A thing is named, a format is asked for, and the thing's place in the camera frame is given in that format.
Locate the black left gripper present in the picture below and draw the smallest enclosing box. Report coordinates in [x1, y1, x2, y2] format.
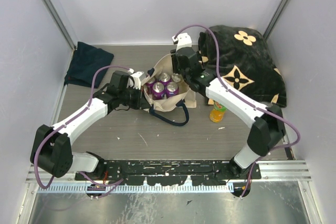
[120, 85, 150, 110]

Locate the clear bottle green cap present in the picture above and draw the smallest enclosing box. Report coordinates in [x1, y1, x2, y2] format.
[171, 73, 183, 83]

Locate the beige canvas tote bag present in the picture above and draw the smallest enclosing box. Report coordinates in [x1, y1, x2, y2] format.
[142, 54, 197, 126]

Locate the purple soda can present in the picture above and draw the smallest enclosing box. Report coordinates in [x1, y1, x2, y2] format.
[165, 81, 179, 98]
[145, 77, 156, 94]
[158, 72, 172, 86]
[152, 82, 165, 100]

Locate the orange juice bottle green label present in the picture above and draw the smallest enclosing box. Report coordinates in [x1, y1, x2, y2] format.
[209, 101, 227, 123]

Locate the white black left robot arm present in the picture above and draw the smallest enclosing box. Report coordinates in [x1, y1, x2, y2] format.
[31, 71, 146, 180]

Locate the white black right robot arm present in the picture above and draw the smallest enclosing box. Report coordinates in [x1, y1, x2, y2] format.
[171, 47, 286, 179]

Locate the dark navy folded cloth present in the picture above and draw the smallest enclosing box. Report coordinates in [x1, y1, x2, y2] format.
[64, 41, 114, 87]

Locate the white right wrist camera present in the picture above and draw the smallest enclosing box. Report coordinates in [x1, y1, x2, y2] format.
[172, 33, 192, 51]

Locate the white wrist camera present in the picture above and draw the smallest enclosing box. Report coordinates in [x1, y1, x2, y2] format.
[172, 33, 192, 51]
[128, 68, 146, 90]

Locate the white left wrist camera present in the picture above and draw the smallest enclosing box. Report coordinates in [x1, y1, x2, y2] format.
[128, 68, 146, 90]

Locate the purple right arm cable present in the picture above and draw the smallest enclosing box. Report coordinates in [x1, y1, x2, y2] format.
[174, 25, 301, 199]

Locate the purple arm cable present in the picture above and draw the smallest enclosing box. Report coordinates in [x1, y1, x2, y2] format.
[35, 65, 134, 199]
[174, 25, 301, 199]

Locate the black mounting base plate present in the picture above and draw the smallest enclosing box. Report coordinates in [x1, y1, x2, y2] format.
[87, 159, 249, 186]

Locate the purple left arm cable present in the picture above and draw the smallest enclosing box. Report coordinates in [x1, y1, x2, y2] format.
[35, 65, 134, 199]

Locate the aluminium slotted rail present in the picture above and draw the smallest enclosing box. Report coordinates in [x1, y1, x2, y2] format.
[36, 183, 234, 194]

